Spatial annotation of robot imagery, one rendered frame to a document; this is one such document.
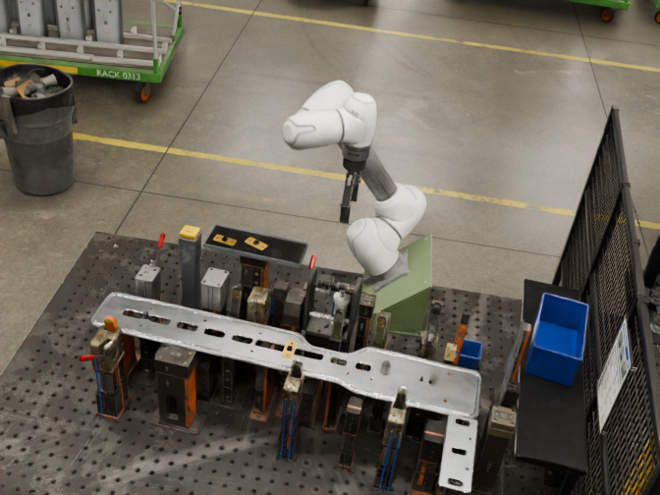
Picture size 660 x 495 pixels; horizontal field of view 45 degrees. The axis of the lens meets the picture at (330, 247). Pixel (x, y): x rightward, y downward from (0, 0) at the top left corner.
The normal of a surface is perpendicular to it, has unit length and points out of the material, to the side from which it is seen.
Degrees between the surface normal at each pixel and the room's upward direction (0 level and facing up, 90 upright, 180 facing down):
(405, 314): 90
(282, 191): 0
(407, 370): 0
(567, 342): 0
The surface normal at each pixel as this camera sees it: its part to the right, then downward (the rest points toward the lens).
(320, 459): 0.09, -0.80
